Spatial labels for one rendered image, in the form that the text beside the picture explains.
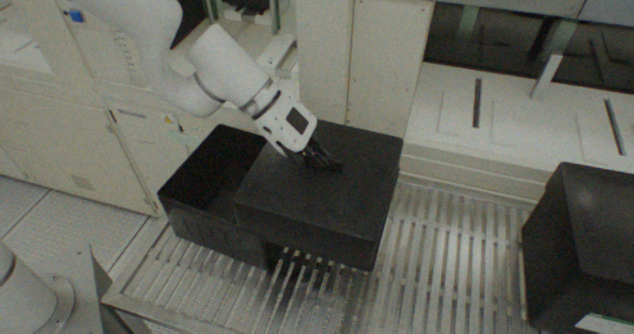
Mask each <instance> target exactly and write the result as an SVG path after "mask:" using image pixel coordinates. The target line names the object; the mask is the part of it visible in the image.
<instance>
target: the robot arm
mask: <svg viewBox="0 0 634 334"><path fill-rule="evenodd" d="M67 1H69V2H70V3H72V4H74V5H76V6H78V7H80V8H82V9H84V10H86V11H87V12H89V13H90V14H92V15H93V16H95V17H97V18H98V19H100V20H102V21H104V23H105V24H108V25H110V26H112V27H114V28H116V29H117V30H119V31H121V32H122V33H124V34H126V35H127V36H128V37H129V38H131V39H132V40H133V42H134V43H135V44H136V46H137V48H139V52H140V57H141V63H142V69H143V72H144V75H145V77H146V79H147V81H148V83H149V85H150V86H151V88H152V89H153V91H154V92H155V93H156V94H157V95H158V96H159V97H161V98H162V99H164V101H165V102H168V103H169V104H171V105H173V106H174V107H176V108H178V109H181V110H183V111H184V112H186V113H189V114H190V115H192V116H195V117H198V118H207V117H209V116H210V115H212V114H213V113H215V112H216V111H217V110H218V109H219V108H220V107H221V106H222V105H224V104H225V103H226V102H227V101H228V102H231V103H232V104H233V105H234V106H235V107H236V108H238V109H239V110H240V111H241V112H242V113H243V114H244V115H245V116H246V117H247V118H248V117H250V116H251V115H252V116H251V118H252V119H254V120H255V121H254V123H255V124H256V126H257V127H258V129H259V130H260V131H261V133H262V134H263V135H264V136H265V137H266V139H267V140H268V141H269V142H270V143H271V144H272V145H273V146H274V147H275V148H276V149H277V150H278V152H279V153H280V154H281V155H283V156H284V157H285V158H289V160H290V162H291V163H292V164H295V163H296V162H298V161H299V160H301V159H303V160H306V159H307V160H308V161H309V162H310V163H311V164H312V165H313V166H314V167H315V168H316V169H317V170H318V171H321V170H324V169H326V168H328V167H329V166H330V163H329V162H328V161H327V160H326V159H325V158H324V157H322V156H321V155H325V156H329V157H332V156H331V155H330V154H329V153H328V152H327V151H326V150H325V148H324V146H323V145H322V144H320V140H319V139H318V138H317V135H316V118H315V117H314V116H313V115H312V114H311V113H310V112H309V111H308V110H307V109H306V108H305V107H304V106H303V105H302V104H301V103H300V102H299V101H297V100H296V99H295V98H294V97H292V96H291V95H290V94H288V93H287V92H285V91H283V90H279V86H278V85H277V83H276V82H275V81H274V80H273V79H272V78H271V77H270V76H269V75H268V74H267V73H266V72H265V71H264V70H263V68H262V67H261V66H259V65H258V64H257V63H256V62H255V61H254V60H253V59H252V58H251V57H250V56H249V55H248V54H247V53H246V52H245V51H244V50H243V49H242V48H241V47H240V46H239V45H238V44H237V43H236V41H235V40H234V39H233V38H232V37H231V35H230V34H229V33H228V32H227V31H226V30H225V29H224V28H223V27H222V26H221V25H220V24H214V25H211V26H210V27H208V28H207V29H206V30H205V31H204V32H203V33H202V34H201V35H200V36H199V37H198V38H197V39H196V40H195V41H194V42H193V43H192V44H191V46H190V47H189V48H188V51H187V52H186V54H185V59H186V60H187V61H188V62H189V63H190V64H191V65H192V66H193V67H194V68H195V72H194V73H193V74H192V75H190V76H184V75H181V74H180V73H178V72H177V71H175V70H174V69H173V68H172V67H170V66H169V65H168V63H167V55H168V50H169V48H170V45H171V43H172V40H173V38H174V36H175V35H176V33H177V30H178V29H179V27H180V24H181V21H182V16H183V11H182V7H181V5H179V3H178V2H177V1H176V0H67ZM302 150H304V151H302ZM294 152H295V153H296V154H295V153H294ZM332 158H333V157H332ZM74 308H75V289H74V287H73V285H72V284H71V283H70V282H69V281H68V280H67V279H66V278H65V277H63V276H59V275H56V274H39V275H36V274H35V273H34V272H33V271H32V270H31V269H30V268H29V267H28V266H27V264H26V263H24V262H23V261H22V260H21V259H20V258H19V257H18V256H17V255H16V254H15V253H14V252H13V251H12V250H11V249H10V248H8V247H7V246H6V245H5V244H4V243H3V242H2V241H1V240H0V334H59V333H60V331H61V330H62V329H63V328H64V327H65V326H66V324H67V323H68V321H69V319H70V318H71V316H72V314H73V311H74Z"/></svg>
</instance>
